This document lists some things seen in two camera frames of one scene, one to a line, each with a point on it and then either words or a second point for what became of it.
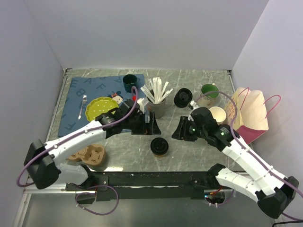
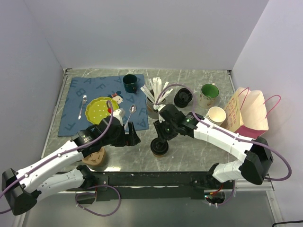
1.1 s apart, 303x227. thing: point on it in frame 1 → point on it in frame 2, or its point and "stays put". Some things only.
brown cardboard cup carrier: x=93 y=155 stays put
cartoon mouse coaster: x=117 y=96 stays put
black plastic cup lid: x=159 y=146 stays put
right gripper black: x=181 y=133 → x=161 y=134
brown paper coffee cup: x=160 y=156 stays put
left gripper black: x=151 y=128 → x=130 y=139
